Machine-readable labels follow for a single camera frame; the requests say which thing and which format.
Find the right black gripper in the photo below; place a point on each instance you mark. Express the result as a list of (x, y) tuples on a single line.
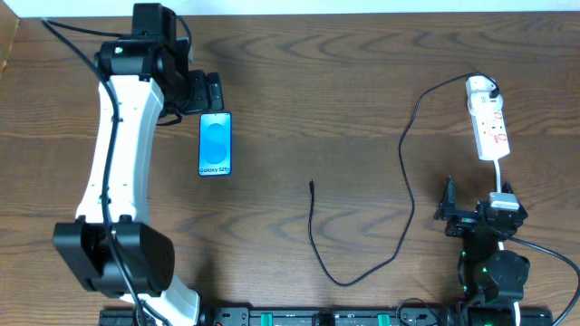
[(468, 219)]

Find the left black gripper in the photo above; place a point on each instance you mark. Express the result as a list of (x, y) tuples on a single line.
[(213, 91)]

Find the blue Galaxy smartphone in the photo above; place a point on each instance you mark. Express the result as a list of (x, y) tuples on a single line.
[(215, 144)]

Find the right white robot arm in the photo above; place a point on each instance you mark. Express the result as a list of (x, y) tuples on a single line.
[(492, 277)]

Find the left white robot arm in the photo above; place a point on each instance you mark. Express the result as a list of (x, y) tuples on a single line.
[(110, 247)]

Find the white USB charger plug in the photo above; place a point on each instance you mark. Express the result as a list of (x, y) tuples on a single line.
[(482, 95)]

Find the white power strip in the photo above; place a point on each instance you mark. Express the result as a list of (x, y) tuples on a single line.
[(490, 135)]

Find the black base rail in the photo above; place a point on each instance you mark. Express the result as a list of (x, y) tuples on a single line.
[(242, 316)]

